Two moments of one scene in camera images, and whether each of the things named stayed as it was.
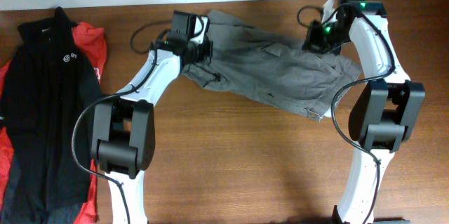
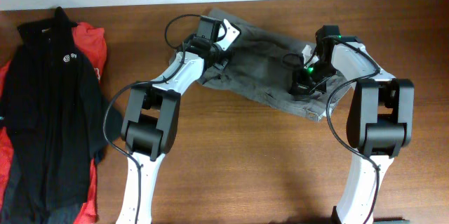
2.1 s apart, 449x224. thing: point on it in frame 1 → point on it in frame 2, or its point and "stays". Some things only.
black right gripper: x=312 y=42 → x=300 y=86
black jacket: x=50 y=91 stays
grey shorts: x=272 y=66 stays
